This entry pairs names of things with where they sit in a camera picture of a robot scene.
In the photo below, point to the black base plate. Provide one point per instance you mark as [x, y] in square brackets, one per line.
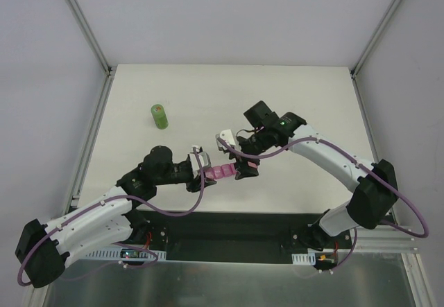
[269, 238]

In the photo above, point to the pink weekly pill organizer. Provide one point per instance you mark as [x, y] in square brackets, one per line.
[220, 172]

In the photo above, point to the white cable duct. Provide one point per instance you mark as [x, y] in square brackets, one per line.
[125, 254]
[304, 259]

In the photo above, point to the left white cable duct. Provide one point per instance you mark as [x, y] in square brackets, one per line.
[125, 254]

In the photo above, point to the right aluminium frame post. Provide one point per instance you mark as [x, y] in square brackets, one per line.
[376, 36]

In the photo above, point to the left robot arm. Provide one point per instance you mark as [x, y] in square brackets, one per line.
[46, 250]

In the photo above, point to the aluminium frame post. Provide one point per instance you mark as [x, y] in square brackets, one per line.
[376, 36]
[89, 35]

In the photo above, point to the right white cable duct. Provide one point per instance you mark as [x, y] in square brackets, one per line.
[304, 259]

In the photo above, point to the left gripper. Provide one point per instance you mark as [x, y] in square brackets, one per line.
[195, 181]

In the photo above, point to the green cylindrical bottle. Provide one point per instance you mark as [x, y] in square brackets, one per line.
[159, 116]

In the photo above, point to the left aluminium frame post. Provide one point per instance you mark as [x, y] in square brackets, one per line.
[89, 35]

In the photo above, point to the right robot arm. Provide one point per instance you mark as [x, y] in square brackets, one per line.
[372, 185]

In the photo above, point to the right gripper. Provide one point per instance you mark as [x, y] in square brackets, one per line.
[248, 161]

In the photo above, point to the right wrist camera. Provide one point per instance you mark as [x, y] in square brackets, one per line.
[228, 137]

